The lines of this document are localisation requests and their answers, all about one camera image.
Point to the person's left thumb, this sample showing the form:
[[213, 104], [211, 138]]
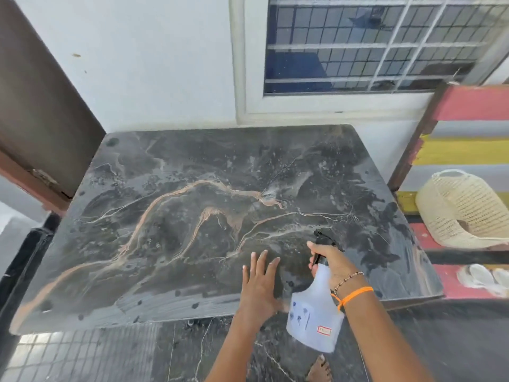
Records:
[[284, 305]]

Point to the person's right hand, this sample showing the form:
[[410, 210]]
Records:
[[340, 266]]

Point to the black furniture piece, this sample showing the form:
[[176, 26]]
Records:
[[24, 258]]

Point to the white sandal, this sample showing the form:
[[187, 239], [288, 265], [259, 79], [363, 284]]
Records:
[[502, 279], [475, 276]]

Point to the person's right fingers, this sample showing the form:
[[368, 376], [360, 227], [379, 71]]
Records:
[[318, 248]]

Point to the person's right forearm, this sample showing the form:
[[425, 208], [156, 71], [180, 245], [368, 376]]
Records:
[[381, 338]]

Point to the translucent spray bottle black trigger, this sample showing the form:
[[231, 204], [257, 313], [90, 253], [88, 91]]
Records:
[[314, 314]]

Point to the person's left little finger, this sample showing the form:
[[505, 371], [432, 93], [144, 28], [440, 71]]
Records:
[[246, 277]]

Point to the orange thread wristband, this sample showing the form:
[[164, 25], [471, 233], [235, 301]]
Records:
[[356, 294]]

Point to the person's left middle finger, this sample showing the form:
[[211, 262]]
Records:
[[264, 267]]

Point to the colourful striped wooden rack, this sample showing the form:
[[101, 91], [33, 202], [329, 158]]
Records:
[[465, 147]]

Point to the white window with metal grille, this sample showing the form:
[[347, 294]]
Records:
[[358, 47]]

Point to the cream woven bag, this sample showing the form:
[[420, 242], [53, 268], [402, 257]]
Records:
[[461, 210]]

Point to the person's left hand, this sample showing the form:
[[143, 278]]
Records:
[[258, 292]]

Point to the person's left forearm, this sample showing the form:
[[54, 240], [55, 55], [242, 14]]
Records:
[[238, 346]]

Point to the brown wooden door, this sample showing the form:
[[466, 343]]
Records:
[[39, 107]]

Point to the person's bare foot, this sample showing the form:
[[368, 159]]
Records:
[[319, 370]]

